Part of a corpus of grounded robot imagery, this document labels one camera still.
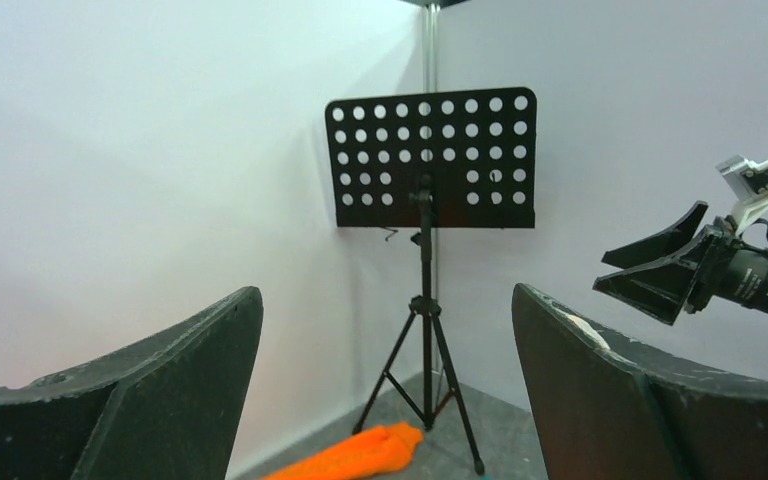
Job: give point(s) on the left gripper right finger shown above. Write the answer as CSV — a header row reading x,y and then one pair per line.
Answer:
x,y
609,406

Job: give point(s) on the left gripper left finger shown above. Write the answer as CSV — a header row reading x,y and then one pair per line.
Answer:
x,y
165,407

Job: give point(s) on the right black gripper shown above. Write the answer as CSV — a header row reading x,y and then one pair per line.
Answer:
x,y
672,272

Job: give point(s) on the orange zip-up jacket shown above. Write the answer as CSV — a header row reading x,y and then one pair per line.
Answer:
x,y
382,449

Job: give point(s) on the black music stand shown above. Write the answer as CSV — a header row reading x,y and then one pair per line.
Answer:
x,y
453,159

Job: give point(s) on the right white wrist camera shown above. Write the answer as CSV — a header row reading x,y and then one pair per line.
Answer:
x,y
748,180

